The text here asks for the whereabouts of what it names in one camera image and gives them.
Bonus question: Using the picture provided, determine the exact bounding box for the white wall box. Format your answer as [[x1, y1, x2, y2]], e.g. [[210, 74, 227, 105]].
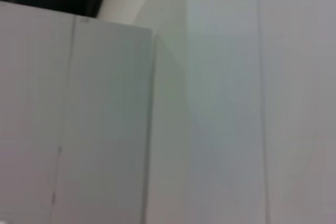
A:
[[0, 0, 153, 224]]

